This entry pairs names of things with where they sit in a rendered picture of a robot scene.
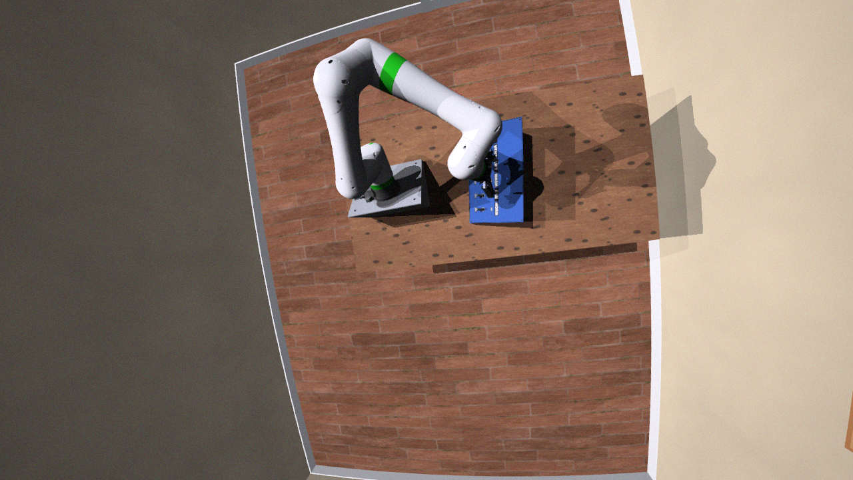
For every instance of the blue switch console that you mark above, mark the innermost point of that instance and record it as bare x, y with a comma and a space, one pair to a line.
507, 178

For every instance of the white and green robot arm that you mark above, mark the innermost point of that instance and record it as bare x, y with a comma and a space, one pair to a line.
339, 80

